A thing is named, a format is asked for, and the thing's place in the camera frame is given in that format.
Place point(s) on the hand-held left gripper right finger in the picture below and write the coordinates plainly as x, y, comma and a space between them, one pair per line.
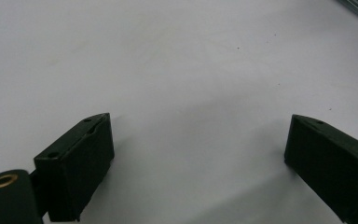
332, 161

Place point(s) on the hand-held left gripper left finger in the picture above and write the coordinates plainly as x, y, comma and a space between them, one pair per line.
74, 168

